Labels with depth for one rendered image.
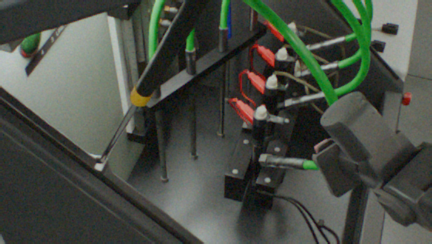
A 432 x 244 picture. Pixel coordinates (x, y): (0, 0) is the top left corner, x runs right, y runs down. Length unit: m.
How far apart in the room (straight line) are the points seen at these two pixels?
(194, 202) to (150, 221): 0.52
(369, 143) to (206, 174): 0.71
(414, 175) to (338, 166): 0.17
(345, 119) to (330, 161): 0.14
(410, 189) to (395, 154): 0.06
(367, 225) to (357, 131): 0.51
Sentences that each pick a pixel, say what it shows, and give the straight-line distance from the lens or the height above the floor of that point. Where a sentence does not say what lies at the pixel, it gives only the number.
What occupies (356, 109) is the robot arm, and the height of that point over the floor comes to 1.42.
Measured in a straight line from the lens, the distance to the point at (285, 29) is 0.75.
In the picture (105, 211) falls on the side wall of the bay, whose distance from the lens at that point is 0.74.
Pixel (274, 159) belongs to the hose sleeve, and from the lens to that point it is 0.93.
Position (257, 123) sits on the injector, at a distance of 1.03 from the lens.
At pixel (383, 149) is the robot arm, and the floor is 1.40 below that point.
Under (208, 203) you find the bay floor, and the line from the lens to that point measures 1.25.
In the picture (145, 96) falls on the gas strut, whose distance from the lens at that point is 0.57.
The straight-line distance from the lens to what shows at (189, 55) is 1.08.
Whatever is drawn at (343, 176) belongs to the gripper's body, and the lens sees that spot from 0.77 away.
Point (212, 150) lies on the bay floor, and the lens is 1.34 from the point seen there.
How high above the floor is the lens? 1.88
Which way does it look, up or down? 49 degrees down
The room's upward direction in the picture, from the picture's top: 1 degrees clockwise
